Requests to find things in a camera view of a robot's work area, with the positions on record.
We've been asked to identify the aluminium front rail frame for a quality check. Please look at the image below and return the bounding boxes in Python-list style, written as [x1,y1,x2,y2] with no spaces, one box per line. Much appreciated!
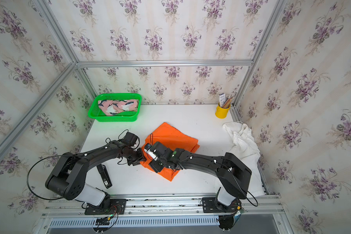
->
[35,194,294,234]

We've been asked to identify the green plastic basket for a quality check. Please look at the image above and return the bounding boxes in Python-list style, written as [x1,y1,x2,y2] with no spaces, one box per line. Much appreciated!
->
[88,93,142,122]

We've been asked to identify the pencils in cup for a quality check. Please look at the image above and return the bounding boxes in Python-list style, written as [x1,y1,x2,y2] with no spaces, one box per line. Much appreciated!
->
[218,93,234,109]

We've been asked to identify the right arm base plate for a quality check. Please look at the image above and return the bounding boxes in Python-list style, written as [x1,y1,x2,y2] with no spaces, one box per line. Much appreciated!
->
[201,197,241,213]

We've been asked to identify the white cloth garment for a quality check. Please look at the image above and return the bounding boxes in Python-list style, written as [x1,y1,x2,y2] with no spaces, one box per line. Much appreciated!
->
[222,122,265,197]

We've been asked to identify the pink shark print shorts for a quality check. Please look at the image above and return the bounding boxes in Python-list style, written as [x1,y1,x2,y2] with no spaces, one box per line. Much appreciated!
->
[97,99,139,116]

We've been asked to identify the yellow pen cup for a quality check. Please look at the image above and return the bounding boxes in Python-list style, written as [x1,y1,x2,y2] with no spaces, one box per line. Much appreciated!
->
[215,104,231,119]

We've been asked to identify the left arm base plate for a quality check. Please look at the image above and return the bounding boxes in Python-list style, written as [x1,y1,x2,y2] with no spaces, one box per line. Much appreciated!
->
[84,199,127,215]

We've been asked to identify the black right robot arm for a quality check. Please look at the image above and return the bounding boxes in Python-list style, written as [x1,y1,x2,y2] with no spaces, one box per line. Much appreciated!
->
[144,142,255,209]

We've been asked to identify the black remote-like device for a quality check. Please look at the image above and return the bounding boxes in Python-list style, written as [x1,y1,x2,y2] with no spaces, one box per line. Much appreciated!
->
[97,164,113,189]

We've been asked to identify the small green-lit circuit board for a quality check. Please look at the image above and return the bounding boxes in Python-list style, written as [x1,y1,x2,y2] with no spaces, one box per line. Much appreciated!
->
[95,216,111,226]

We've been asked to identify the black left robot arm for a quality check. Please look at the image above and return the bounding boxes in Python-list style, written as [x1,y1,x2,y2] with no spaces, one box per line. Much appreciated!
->
[45,132,146,210]

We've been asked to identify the orange shorts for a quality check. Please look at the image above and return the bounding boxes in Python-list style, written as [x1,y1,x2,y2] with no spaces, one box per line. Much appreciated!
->
[140,122,200,181]

